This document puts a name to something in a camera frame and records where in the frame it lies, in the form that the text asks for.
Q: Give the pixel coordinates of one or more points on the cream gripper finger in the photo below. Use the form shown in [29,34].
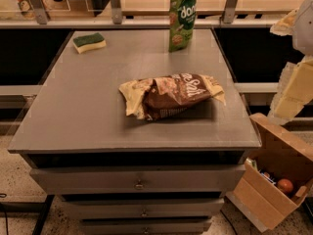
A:
[284,26]
[295,90]

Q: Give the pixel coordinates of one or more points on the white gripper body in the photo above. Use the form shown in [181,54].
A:
[303,29]

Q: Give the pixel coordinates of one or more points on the green rice chip bag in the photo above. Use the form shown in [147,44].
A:
[182,16]

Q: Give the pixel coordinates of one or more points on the brown chip bag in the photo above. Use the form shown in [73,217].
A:
[167,96]

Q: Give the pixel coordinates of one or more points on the cardboard box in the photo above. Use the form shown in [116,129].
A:
[283,155]

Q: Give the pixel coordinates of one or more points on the snack packet in box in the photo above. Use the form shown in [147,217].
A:
[268,176]

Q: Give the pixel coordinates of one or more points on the orange fruit in box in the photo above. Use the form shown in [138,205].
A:
[285,186]

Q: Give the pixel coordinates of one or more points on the top drawer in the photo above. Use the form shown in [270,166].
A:
[138,179]

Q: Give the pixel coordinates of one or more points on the drawer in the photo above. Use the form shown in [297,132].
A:
[145,226]
[143,208]
[138,179]

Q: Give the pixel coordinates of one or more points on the grey drawer cabinet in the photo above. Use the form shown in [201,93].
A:
[135,139]

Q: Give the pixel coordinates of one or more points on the middle drawer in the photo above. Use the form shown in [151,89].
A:
[143,208]

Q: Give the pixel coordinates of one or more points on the green yellow sponge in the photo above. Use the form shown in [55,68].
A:
[89,42]

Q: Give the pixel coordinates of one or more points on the bottom drawer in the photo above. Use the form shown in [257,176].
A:
[145,226]

